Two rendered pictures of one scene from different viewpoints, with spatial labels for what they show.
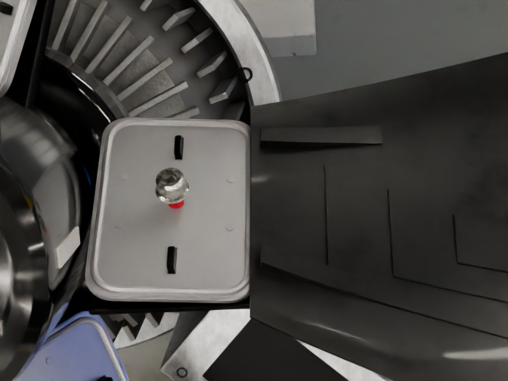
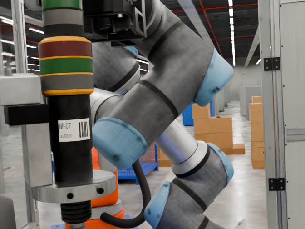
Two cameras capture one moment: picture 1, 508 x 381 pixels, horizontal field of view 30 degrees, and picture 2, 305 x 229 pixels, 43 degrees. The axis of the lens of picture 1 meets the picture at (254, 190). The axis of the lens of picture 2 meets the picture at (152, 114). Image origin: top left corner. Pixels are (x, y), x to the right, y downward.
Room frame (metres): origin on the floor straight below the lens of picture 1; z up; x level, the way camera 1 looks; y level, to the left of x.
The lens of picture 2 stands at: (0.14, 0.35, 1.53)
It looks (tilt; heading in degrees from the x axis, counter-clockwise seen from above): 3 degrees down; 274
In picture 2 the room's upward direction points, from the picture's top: 3 degrees counter-clockwise
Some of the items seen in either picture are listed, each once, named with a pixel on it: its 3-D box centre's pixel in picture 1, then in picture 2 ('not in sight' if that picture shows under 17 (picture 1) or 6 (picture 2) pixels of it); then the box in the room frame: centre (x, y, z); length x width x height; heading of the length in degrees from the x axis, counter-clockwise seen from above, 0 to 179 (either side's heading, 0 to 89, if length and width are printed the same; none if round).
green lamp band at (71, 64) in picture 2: not in sight; (66, 67); (0.23, 0.03, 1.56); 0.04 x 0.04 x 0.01
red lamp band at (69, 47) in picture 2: not in sight; (65, 51); (0.23, 0.03, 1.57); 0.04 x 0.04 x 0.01
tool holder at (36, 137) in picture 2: not in sight; (59, 135); (0.24, 0.04, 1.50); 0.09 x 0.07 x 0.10; 29
